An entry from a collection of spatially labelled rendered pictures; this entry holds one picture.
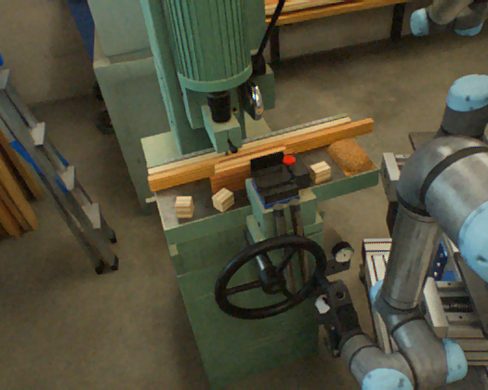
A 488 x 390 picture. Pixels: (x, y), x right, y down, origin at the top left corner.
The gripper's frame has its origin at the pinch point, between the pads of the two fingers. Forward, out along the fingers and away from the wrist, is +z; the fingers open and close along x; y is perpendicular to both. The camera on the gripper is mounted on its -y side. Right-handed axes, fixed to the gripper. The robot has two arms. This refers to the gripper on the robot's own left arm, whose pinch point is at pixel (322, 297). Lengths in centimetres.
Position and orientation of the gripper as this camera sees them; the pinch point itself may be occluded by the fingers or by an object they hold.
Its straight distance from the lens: 116.5
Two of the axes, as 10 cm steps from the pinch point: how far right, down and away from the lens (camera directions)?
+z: -1.8, -2.1, 9.6
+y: 1.7, 9.6, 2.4
